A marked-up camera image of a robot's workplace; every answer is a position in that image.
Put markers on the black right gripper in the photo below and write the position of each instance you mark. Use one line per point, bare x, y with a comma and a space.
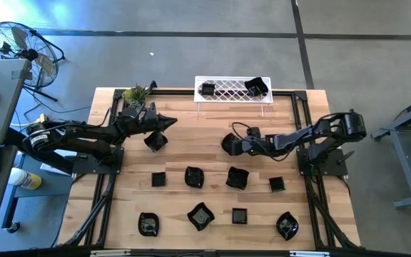
259, 147

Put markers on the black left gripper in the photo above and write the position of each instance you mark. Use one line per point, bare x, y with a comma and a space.
137, 123

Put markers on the small square black plate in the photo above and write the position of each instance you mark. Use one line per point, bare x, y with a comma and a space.
207, 89
277, 184
239, 216

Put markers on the small black square pot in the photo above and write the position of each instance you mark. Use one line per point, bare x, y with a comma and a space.
158, 179

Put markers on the leaf-shaped black plate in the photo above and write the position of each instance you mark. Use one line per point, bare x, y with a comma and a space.
148, 225
287, 226

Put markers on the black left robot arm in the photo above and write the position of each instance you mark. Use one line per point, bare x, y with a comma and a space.
84, 133

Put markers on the green succulent plant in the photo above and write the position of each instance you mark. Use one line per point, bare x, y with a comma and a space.
136, 95

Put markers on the black clamp lever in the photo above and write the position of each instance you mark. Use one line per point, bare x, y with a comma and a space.
346, 156

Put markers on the white paper sheet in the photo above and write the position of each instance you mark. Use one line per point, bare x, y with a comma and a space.
54, 168

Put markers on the black diagonal support beam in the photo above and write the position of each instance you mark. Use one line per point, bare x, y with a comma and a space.
38, 153

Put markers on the black metal floor fan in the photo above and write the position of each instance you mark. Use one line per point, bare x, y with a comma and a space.
30, 54

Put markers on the white yellow spray can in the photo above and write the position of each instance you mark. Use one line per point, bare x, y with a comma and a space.
23, 178

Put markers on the grey metal cart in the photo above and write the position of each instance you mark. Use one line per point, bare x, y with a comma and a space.
403, 164

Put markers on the black caster wheel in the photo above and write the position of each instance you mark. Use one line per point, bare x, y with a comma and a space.
13, 227

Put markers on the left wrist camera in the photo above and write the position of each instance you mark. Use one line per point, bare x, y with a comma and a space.
150, 109

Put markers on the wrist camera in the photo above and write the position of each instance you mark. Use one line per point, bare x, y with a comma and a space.
150, 109
254, 132

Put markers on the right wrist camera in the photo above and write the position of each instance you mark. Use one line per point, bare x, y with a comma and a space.
254, 132

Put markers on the black aluminium table frame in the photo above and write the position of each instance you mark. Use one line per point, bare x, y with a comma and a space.
173, 91

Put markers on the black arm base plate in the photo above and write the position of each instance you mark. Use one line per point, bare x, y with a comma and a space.
328, 168
84, 167

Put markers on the silver metal bracket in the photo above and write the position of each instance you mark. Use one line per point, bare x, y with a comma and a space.
111, 253
309, 253

